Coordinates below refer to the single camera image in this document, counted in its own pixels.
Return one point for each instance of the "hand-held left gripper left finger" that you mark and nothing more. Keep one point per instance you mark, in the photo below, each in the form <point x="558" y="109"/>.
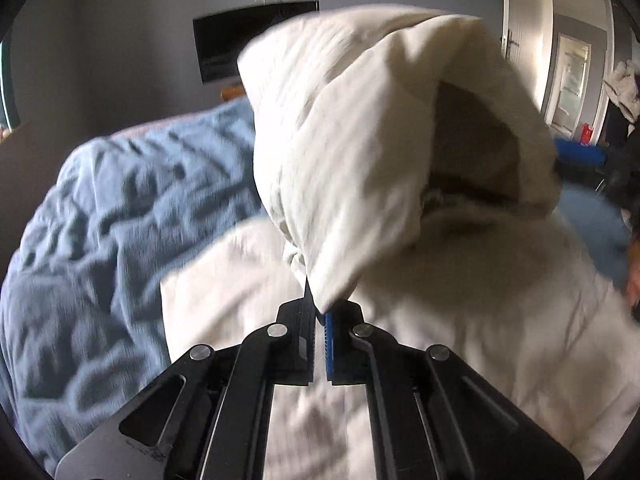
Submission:
<point x="299" y="350"/>

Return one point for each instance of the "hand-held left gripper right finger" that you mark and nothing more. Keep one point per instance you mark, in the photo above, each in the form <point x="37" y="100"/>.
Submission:
<point x="329" y="347"/>

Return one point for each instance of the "hanging light clothes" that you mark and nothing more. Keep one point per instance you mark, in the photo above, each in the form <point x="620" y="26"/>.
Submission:
<point x="622" y="90"/>

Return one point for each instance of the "blue box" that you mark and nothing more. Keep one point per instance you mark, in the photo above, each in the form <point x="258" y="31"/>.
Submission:
<point x="580" y="152"/>

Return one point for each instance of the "red item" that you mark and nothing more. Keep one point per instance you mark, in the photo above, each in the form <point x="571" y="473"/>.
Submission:
<point x="586" y="133"/>

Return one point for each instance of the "white door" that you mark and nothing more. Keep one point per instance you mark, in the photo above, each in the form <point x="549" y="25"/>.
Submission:
<point x="525" y="20"/>

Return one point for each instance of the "blue fleece blanket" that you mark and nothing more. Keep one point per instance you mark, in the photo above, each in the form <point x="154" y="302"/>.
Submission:
<point x="100" y="235"/>

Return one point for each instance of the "wooden stand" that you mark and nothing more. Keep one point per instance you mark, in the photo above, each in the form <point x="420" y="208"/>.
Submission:
<point x="233" y="93"/>

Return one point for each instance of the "black flat screen monitor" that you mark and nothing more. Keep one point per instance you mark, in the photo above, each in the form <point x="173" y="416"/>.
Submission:
<point x="235" y="42"/>

